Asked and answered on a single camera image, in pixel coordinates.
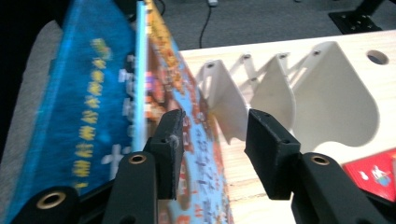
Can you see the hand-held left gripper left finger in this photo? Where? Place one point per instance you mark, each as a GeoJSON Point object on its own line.
{"type": "Point", "coordinates": [169, 149]}

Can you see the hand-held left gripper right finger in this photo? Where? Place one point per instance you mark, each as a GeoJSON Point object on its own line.
{"type": "Point", "coordinates": [271, 152]}

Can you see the light blue animal picture book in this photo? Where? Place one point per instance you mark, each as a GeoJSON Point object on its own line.
{"type": "Point", "coordinates": [202, 161]}

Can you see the white plastic book rack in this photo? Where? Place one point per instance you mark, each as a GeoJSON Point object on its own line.
{"type": "Point", "coordinates": [336, 105]}

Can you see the red picture book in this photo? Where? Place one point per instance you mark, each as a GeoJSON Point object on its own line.
{"type": "Point", "coordinates": [370, 174]}

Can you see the dark blue monster picture book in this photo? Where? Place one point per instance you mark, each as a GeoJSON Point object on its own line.
{"type": "Point", "coordinates": [77, 93]}

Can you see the black floor base plate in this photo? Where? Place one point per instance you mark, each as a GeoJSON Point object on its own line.
{"type": "Point", "coordinates": [358, 20]}

